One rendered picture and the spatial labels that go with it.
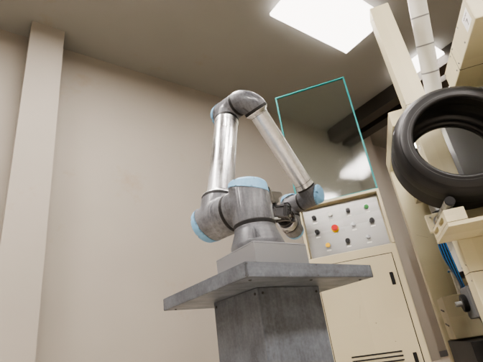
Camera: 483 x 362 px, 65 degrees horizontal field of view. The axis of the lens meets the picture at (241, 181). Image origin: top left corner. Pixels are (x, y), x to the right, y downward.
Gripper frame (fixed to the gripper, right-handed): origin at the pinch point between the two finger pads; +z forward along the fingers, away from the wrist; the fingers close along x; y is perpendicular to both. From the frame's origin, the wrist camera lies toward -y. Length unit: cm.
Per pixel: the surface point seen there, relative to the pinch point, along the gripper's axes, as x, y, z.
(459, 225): -2, 75, -45
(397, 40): -142, 60, -62
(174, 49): -258, -171, -103
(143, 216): -68, -192, -139
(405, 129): -49, 58, -32
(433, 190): -18, 66, -42
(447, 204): -11, 71, -42
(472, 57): -92, 94, -39
